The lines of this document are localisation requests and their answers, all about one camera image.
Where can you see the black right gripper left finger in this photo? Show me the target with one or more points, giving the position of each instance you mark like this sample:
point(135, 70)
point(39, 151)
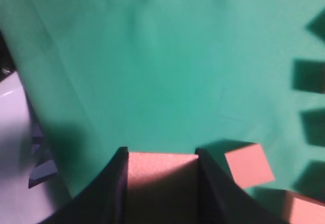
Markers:
point(103, 200)

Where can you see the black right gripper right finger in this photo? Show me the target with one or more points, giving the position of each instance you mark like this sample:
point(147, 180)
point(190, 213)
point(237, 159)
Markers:
point(220, 200)

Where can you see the right-column red cube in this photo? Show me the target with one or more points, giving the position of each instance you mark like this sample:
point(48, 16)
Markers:
point(162, 188)
point(249, 166)

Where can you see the white table edge surface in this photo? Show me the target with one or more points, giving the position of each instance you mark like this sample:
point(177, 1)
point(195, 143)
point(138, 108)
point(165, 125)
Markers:
point(19, 203)

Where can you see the green cloth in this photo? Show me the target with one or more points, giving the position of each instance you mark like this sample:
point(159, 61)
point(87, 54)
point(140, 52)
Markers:
point(171, 76)

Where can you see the dark metal frame piece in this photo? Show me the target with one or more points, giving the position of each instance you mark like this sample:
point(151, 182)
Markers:
point(45, 167)

